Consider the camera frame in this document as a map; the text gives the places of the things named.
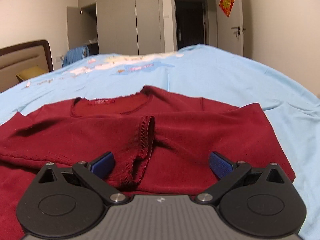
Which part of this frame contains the dark red long-sleeve shirt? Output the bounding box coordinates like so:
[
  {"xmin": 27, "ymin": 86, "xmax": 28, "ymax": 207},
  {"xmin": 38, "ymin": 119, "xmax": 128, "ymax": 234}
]
[{"xmin": 1, "ymin": 86, "xmax": 295, "ymax": 239}]

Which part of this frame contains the white bedroom door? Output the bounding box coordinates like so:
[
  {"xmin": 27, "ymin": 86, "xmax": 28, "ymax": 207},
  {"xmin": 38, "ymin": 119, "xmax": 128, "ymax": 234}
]
[{"xmin": 216, "ymin": 0, "xmax": 244, "ymax": 56}]

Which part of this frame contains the light blue cartoon duvet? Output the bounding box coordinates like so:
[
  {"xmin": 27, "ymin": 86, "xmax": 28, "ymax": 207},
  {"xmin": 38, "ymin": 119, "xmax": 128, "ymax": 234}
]
[{"xmin": 1, "ymin": 45, "xmax": 319, "ymax": 239}]

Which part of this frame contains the olive yellow pillow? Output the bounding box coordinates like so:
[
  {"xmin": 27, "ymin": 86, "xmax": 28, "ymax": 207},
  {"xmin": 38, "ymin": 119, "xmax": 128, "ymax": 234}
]
[{"xmin": 16, "ymin": 66, "xmax": 48, "ymax": 82}]

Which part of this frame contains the blue garment on chair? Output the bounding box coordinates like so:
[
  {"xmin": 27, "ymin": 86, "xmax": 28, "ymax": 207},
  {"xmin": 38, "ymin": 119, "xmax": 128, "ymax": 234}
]
[{"xmin": 62, "ymin": 46, "xmax": 89, "ymax": 68}]

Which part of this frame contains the brown padded headboard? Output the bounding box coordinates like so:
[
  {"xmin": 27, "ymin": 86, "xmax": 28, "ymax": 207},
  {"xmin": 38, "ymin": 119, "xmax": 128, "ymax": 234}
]
[{"xmin": 1, "ymin": 40, "xmax": 54, "ymax": 92}]

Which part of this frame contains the open wardrobe door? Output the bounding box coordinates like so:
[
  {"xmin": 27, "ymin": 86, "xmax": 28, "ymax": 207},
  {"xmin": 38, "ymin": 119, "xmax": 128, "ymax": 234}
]
[{"xmin": 67, "ymin": 7, "xmax": 82, "ymax": 50}]

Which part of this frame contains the grey built-in wardrobe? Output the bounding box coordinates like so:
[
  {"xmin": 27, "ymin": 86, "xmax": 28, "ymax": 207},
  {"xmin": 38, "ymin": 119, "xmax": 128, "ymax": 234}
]
[{"xmin": 78, "ymin": 0, "xmax": 164, "ymax": 55}]

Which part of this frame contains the red fu character decoration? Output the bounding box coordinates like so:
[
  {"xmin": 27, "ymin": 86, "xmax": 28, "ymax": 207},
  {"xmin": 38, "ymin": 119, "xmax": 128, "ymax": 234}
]
[{"xmin": 219, "ymin": 0, "xmax": 235, "ymax": 18}]

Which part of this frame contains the black door handle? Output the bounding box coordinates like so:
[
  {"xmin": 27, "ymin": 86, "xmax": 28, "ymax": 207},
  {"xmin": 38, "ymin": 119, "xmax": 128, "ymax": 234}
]
[{"xmin": 231, "ymin": 26, "xmax": 246, "ymax": 36}]

